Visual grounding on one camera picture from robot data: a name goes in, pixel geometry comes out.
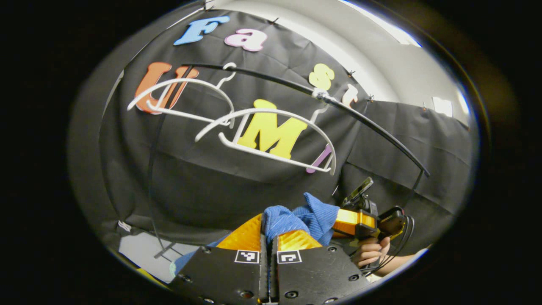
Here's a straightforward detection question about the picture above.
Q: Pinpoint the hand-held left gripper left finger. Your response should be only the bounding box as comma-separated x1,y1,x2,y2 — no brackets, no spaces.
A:
169,213,270,305

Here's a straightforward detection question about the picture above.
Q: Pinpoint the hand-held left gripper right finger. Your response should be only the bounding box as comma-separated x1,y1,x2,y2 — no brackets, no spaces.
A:
271,230,373,305

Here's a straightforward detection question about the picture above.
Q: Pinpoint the blue shirt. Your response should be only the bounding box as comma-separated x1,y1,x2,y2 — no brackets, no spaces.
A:
171,193,340,276

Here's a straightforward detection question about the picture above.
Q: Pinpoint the black clothes rack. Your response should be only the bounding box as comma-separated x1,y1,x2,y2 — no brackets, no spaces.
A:
146,63,431,259

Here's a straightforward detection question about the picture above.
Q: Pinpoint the white clothes hanger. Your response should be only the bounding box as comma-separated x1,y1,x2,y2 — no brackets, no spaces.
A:
195,88,337,176
127,62,238,129

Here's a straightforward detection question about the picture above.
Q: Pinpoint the ceiling light panel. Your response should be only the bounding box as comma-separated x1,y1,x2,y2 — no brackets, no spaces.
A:
339,0,422,47

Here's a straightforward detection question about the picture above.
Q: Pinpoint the black cable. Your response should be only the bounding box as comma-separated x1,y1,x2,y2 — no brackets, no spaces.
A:
364,215,416,274

